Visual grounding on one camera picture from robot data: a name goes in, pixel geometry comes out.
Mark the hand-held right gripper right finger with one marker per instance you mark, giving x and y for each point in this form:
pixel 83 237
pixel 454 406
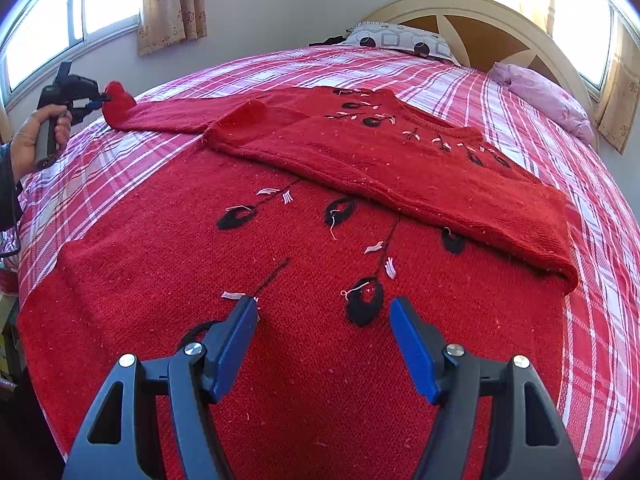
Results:
pixel 412 345

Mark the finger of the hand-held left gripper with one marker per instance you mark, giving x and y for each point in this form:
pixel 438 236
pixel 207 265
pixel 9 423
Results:
pixel 92 106
pixel 105 95

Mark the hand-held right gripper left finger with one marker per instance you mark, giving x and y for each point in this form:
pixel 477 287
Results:
pixel 235 345

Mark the red knit sweater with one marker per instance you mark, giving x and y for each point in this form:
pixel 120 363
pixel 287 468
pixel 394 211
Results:
pixel 310 240

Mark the person's left hand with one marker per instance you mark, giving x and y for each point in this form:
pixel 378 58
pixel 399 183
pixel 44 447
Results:
pixel 25 150

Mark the side window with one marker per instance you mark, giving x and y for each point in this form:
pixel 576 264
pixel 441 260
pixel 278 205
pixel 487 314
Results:
pixel 50 25

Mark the red plaid blanket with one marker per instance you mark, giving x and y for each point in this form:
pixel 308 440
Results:
pixel 600 260

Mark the pink pillow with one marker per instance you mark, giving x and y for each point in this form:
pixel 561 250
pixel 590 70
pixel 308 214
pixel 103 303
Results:
pixel 545 95

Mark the grey patterned pillow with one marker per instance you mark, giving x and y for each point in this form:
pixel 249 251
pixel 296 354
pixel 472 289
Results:
pixel 400 40

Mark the cream wooden headboard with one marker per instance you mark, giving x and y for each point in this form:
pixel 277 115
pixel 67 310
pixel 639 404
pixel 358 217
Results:
pixel 480 35

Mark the window behind headboard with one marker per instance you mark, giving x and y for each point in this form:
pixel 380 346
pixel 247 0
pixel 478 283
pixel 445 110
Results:
pixel 580 20

